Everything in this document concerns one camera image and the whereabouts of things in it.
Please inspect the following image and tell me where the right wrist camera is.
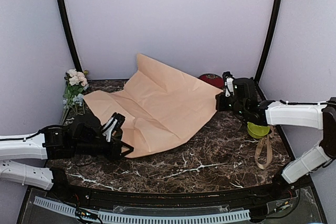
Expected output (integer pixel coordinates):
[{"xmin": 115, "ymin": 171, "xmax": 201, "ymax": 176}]
[{"xmin": 222, "ymin": 71, "xmax": 234, "ymax": 97}]

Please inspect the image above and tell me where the blue fake flower stem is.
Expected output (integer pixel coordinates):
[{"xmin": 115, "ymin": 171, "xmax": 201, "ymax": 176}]
[{"xmin": 63, "ymin": 93, "xmax": 84, "ymax": 114}]

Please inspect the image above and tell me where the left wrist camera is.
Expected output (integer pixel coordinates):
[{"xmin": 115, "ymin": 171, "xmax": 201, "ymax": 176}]
[{"xmin": 101, "ymin": 112, "xmax": 125, "ymax": 142}]

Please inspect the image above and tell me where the lime green plastic bowl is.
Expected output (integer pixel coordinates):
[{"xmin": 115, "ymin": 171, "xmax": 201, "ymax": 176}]
[{"xmin": 247, "ymin": 122, "xmax": 270, "ymax": 139}]

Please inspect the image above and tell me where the pale pink fake flower stem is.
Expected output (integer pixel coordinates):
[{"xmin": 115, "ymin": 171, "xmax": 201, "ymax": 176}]
[{"xmin": 65, "ymin": 69, "xmax": 88, "ymax": 87}]

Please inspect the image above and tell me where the tan ribbon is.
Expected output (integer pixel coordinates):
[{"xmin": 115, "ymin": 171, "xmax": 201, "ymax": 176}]
[{"xmin": 254, "ymin": 126, "xmax": 274, "ymax": 170}]

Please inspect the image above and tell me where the white slotted cable duct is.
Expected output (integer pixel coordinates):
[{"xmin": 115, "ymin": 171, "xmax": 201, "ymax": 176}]
[{"xmin": 33, "ymin": 196, "xmax": 250, "ymax": 223}]

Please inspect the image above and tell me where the black front table rail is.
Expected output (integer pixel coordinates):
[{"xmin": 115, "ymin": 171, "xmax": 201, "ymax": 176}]
[{"xmin": 68, "ymin": 185, "xmax": 274, "ymax": 207}]

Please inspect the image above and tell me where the left black frame post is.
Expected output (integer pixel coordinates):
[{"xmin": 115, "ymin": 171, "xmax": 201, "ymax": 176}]
[{"xmin": 57, "ymin": 0, "xmax": 83, "ymax": 71}]

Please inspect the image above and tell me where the red floral plate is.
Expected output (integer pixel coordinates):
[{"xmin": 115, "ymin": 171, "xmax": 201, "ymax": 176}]
[{"xmin": 199, "ymin": 73, "xmax": 224, "ymax": 89}]

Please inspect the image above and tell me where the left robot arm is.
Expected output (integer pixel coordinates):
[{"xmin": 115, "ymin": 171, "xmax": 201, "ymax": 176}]
[{"xmin": 1, "ymin": 113, "xmax": 134, "ymax": 201}]

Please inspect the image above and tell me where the right black frame post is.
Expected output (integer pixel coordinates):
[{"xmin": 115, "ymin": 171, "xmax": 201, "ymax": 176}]
[{"xmin": 254, "ymin": 0, "xmax": 281, "ymax": 84}]

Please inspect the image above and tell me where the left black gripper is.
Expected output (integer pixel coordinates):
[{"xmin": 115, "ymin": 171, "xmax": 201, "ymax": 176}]
[{"xmin": 73, "ymin": 135, "xmax": 134, "ymax": 163}]

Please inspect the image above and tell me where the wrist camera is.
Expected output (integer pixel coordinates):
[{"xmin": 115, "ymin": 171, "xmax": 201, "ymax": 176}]
[
  {"xmin": 101, "ymin": 112, "xmax": 125, "ymax": 142},
  {"xmin": 222, "ymin": 71, "xmax": 234, "ymax": 97}
]

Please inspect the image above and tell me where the black frame post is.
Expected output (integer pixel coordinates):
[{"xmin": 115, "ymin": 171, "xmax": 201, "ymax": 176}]
[
  {"xmin": 254, "ymin": 0, "xmax": 281, "ymax": 84},
  {"xmin": 57, "ymin": 0, "xmax": 83, "ymax": 71}
]

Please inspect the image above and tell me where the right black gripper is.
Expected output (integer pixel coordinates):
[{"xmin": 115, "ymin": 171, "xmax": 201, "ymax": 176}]
[{"xmin": 216, "ymin": 91, "xmax": 248, "ymax": 117}]

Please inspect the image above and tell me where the green and pink wrapping paper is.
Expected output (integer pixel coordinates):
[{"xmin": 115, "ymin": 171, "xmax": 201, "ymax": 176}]
[{"xmin": 84, "ymin": 54, "xmax": 221, "ymax": 158}]

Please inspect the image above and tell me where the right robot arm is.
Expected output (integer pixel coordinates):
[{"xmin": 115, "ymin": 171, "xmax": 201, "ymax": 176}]
[{"xmin": 216, "ymin": 72, "xmax": 335, "ymax": 200}]

